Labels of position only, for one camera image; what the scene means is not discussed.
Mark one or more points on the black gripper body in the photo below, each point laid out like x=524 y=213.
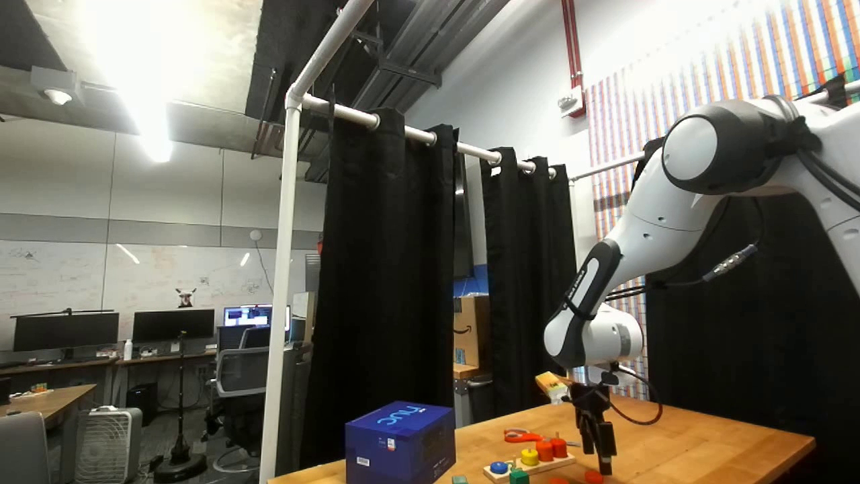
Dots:
x=591 y=403

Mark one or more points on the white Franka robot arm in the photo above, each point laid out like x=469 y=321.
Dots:
x=662 y=216

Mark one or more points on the grey trash bin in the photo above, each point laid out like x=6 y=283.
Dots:
x=473 y=395

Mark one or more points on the small green piece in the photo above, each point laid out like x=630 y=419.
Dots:
x=459 y=479

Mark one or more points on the brown cardboard box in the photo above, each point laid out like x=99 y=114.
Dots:
x=465 y=332

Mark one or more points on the narrow black curtain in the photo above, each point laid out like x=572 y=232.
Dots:
x=526 y=271

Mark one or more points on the black backdrop curtain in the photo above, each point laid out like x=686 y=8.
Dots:
x=743 y=377

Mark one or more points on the blue sheet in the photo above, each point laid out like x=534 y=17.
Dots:
x=470 y=283

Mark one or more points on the blue cardboard box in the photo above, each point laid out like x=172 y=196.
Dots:
x=399 y=443

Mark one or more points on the silver backdrop rod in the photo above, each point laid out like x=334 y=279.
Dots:
x=608 y=168

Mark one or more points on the wide black curtain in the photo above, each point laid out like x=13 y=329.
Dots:
x=385 y=286

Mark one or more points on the white fire alarm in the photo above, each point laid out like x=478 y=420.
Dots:
x=571 y=102

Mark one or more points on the white vertical PVC pipe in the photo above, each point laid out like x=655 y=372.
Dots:
x=280 y=286

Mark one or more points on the grey mesh office chair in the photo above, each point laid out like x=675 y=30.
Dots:
x=239 y=377

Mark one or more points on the lit blue computer screen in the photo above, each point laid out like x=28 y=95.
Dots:
x=245 y=317

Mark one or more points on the silver curtain rod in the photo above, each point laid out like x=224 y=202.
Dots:
x=353 y=114

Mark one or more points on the small dark drone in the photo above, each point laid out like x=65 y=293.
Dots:
x=185 y=298

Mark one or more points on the white slanted PVC pipe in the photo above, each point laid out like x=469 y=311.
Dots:
x=330 y=41

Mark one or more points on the white box fan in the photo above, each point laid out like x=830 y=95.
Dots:
x=108 y=446

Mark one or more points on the long office desk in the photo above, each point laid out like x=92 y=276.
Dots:
x=108 y=361

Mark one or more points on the large black computer monitor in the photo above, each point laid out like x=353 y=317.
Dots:
x=65 y=329

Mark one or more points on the small wooden desk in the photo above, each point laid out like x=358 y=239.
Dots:
x=43 y=400

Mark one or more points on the grey chair back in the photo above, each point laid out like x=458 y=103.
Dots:
x=22 y=449

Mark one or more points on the tan wrist camera box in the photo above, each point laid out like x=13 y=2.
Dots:
x=551 y=385

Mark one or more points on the red wall pipe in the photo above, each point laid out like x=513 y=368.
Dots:
x=571 y=41

